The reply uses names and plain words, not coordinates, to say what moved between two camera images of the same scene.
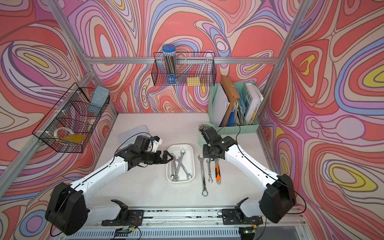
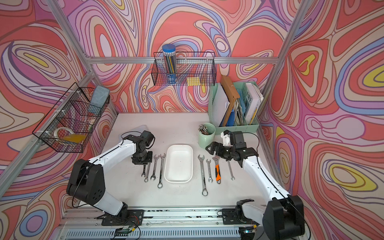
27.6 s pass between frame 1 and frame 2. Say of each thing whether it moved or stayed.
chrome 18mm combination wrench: moved
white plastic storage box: stayed
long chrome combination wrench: stayed
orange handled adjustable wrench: stayed
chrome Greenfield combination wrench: moved
